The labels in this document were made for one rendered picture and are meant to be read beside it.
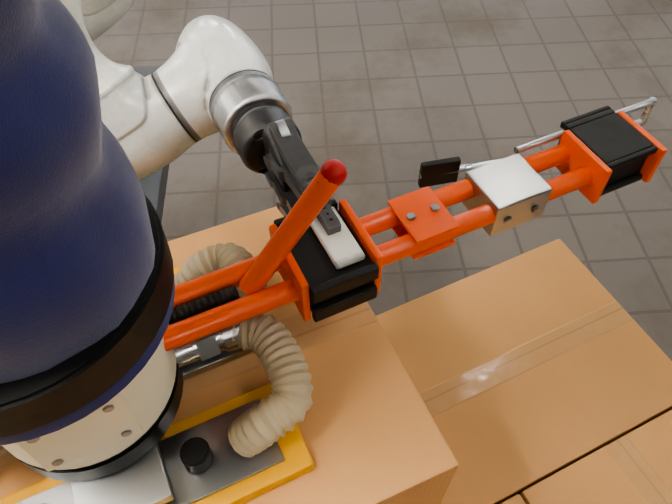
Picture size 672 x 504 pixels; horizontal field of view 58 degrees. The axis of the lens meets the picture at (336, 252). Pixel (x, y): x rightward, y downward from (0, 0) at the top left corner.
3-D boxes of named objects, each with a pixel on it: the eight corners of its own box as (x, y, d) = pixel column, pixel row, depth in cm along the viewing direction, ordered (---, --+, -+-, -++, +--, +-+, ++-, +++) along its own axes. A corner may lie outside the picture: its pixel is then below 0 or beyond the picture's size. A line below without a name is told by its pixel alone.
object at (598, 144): (592, 204, 68) (607, 172, 64) (550, 163, 72) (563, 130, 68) (650, 181, 70) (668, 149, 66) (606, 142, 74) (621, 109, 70)
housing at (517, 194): (491, 239, 65) (499, 212, 62) (456, 197, 69) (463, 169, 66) (544, 218, 67) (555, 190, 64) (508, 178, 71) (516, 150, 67)
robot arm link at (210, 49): (295, 108, 80) (210, 161, 80) (253, 46, 88) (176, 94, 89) (262, 46, 71) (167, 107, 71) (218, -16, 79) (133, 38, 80)
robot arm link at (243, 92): (281, 120, 80) (299, 148, 77) (215, 141, 78) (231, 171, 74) (275, 61, 73) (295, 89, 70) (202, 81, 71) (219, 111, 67)
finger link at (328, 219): (319, 196, 62) (319, 176, 60) (341, 231, 59) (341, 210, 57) (306, 201, 62) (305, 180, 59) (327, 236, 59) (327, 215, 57)
